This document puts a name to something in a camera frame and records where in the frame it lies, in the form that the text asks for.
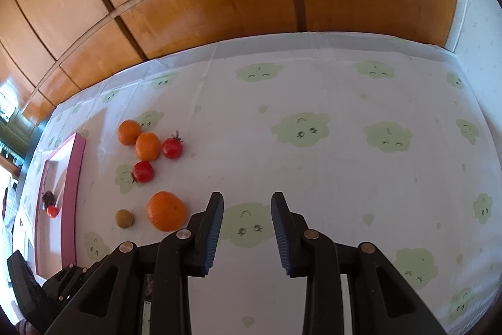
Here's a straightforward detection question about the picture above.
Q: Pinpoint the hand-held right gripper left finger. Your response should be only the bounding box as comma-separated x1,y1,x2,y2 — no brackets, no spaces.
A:
43,192,224,335

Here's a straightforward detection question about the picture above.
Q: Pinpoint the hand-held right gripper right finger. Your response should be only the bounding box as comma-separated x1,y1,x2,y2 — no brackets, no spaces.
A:
271,192,448,335

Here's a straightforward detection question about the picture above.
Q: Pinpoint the large orange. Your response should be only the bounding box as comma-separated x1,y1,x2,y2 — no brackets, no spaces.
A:
147,191,187,232

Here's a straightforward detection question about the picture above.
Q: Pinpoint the brown kiwi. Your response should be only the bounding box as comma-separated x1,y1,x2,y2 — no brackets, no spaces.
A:
115,209,135,229

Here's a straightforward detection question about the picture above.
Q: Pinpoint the pink tray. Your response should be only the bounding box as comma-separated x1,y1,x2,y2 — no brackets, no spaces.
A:
35,133,86,277

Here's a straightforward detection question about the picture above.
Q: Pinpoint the small orange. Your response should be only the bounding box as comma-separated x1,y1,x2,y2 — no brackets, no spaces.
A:
135,132,162,162
117,119,142,146

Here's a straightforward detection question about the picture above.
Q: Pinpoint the cloud print tablecloth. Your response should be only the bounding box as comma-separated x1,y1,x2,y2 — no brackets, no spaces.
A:
12,32,499,335

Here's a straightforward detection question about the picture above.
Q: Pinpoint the wooden wardrobe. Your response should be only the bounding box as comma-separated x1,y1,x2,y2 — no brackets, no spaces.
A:
0,0,461,127

